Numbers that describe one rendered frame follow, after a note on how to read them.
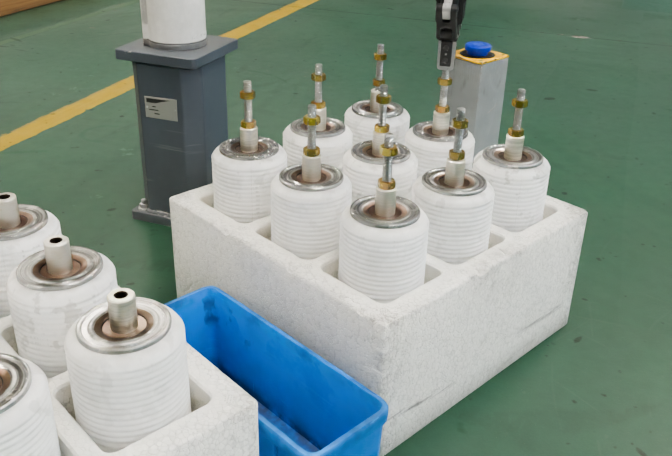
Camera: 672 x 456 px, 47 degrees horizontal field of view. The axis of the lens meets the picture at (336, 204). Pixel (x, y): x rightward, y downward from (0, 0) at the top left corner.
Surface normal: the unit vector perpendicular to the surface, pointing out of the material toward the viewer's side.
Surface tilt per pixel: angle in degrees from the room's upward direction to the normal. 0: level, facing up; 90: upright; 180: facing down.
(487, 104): 90
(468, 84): 90
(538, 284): 90
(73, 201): 0
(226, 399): 0
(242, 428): 90
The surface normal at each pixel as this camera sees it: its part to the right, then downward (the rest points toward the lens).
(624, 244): 0.02, -0.90
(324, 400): -0.72, 0.26
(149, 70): -0.32, 0.45
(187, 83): 0.39, 0.41
